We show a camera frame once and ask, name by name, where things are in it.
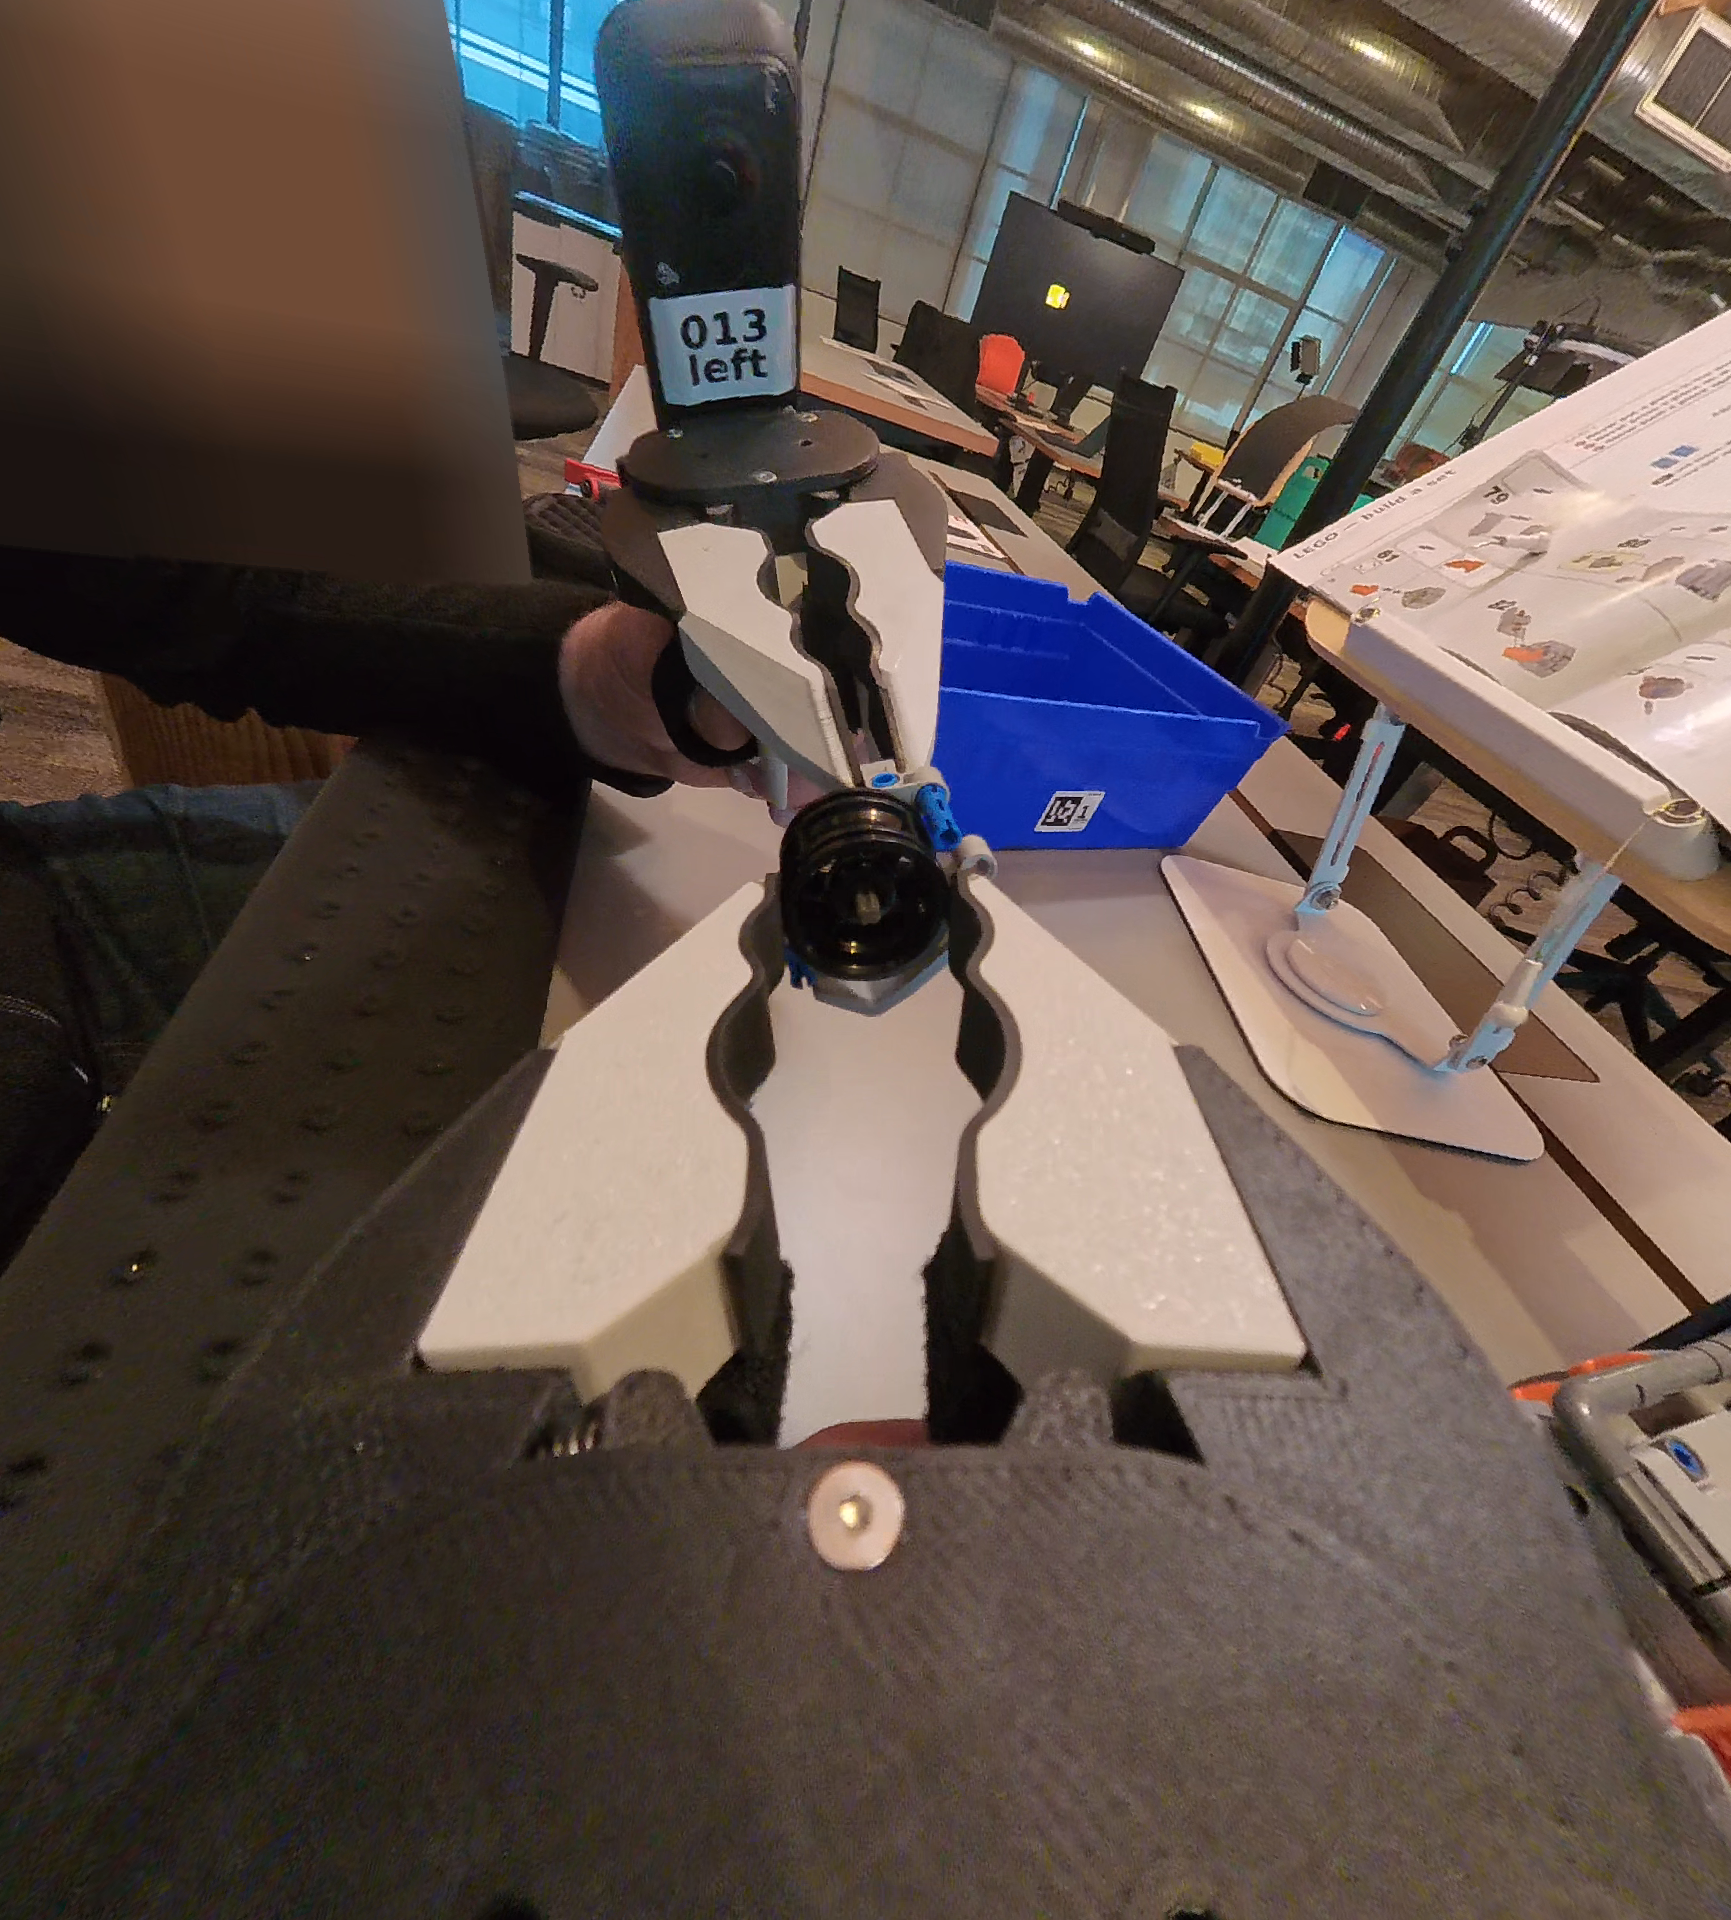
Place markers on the black dimpled mat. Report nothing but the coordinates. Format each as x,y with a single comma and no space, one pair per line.
266,1141

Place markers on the blue plastic storage bin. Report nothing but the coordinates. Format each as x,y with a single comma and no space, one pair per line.
1106,721

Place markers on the white desk stand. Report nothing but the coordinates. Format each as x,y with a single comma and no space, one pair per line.
1376,1037

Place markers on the person's left hand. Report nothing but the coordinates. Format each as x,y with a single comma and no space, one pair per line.
610,706

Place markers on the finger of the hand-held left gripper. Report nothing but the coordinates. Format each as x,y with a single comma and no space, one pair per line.
902,616
746,647

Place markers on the black monitor screen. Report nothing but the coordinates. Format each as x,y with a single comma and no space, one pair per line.
1082,295

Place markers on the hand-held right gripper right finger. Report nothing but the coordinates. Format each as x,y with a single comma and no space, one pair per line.
1136,1216

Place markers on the white instruction sheet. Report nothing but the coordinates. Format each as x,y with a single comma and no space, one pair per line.
1615,570

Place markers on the black wheel hub assembly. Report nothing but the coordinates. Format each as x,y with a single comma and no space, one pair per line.
866,894

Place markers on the person's legs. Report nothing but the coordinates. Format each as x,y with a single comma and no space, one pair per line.
26,1050

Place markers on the grey orange tracked toy robot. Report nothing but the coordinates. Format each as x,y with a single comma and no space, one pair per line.
1705,1501

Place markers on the black metal pole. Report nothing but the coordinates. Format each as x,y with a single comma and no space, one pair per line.
1465,300

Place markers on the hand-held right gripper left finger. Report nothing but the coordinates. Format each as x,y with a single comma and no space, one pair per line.
580,1216

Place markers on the person's left forearm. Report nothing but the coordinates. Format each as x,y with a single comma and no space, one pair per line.
236,647

